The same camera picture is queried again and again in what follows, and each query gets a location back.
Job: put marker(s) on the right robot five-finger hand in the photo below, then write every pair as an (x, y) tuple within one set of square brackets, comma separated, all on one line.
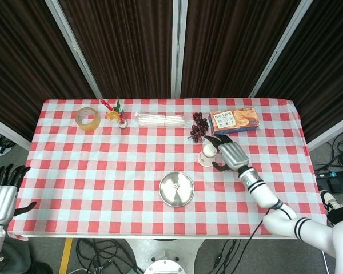
[(234, 155)]

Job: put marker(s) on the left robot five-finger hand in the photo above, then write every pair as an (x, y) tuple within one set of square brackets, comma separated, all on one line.
[(0, 202)]

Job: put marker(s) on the white paper cup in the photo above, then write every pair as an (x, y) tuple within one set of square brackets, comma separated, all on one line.
[(206, 158)]

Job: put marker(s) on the small white die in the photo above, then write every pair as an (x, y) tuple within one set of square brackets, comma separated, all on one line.
[(175, 185)]

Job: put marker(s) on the round metal plate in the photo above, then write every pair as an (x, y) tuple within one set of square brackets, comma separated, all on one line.
[(171, 197)]

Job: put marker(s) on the orange blue biscuit box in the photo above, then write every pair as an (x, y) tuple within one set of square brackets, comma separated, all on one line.
[(234, 121)]

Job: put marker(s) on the dark red grape bunch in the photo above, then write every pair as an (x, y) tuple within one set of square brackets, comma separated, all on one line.
[(199, 128)]

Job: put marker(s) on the grey trouser leg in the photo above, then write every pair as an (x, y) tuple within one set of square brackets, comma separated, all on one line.
[(15, 258)]

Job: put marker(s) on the black shoe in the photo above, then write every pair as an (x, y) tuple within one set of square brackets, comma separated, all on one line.
[(43, 268)]

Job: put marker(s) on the bundle of clear straws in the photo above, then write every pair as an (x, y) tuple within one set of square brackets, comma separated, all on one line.
[(160, 120)]

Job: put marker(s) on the white black sneaker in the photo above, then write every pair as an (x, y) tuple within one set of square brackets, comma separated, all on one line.
[(330, 198)]

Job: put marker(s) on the dark corrugated partition panel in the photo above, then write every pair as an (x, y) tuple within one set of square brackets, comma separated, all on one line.
[(23, 62), (125, 48), (225, 48), (326, 71)]

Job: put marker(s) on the red white checked tablecloth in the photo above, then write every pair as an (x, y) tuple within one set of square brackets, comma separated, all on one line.
[(117, 171)]

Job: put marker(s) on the clear packing tape roll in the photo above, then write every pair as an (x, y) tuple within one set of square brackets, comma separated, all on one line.
[(89, 124)]

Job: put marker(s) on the colourful feather shuttlecock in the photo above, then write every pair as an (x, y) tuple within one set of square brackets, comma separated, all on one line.
[(113, 115)]

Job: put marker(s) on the aluminium partition base rail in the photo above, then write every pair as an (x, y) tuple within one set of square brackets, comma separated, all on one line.
[(8, 129), (331, 129)]

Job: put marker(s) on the aluminium partition post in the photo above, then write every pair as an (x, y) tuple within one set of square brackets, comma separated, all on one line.
[(177, 48), (280, 48), (74, 48)]

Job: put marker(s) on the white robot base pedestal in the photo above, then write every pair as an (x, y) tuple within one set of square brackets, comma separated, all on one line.
[(164, 258)]

